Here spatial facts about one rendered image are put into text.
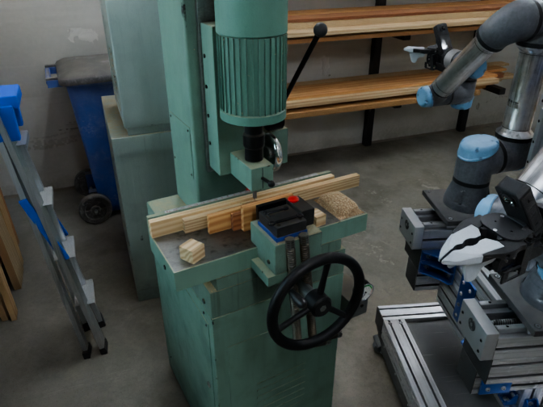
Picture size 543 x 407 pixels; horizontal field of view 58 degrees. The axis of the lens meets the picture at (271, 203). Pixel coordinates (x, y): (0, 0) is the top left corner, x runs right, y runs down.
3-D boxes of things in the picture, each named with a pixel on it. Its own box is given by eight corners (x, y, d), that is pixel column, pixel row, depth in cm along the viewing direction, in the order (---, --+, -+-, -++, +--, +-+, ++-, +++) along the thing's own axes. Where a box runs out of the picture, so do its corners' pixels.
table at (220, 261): (188, 316, 115) (186, 295, 112) (149, 250, 138) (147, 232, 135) (388, 245, 141) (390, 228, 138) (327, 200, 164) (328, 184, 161)
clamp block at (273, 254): (273, 276, 123) (273, 246, 119) (249, 249, 134) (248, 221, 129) (322, 259, 130) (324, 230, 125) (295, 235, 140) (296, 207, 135)
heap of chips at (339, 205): (339, 220, 141) (340, 208, 140) (313, 199, 152) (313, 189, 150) (364, 212, 145) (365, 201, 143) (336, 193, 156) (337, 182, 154)
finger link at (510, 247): (490, 269, 69) (533, 249, 72) (491, 260, 68) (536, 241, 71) (464, 250, 72) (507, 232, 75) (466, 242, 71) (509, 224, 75)
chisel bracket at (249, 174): (251, 197, 136) (250, 169, 132) (230, 178, 146) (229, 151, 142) (275, 190, 139) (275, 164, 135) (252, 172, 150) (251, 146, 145)
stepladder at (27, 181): (74, 365, 212) (-42, 106, 151) (72, 326, 233) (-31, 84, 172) (112, 352, 216) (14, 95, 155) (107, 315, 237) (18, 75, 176)
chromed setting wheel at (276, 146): (275, 178, 152) (276, 140, 146) (257, 164, 162) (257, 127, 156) (284, 176, 153) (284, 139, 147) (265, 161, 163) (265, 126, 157)
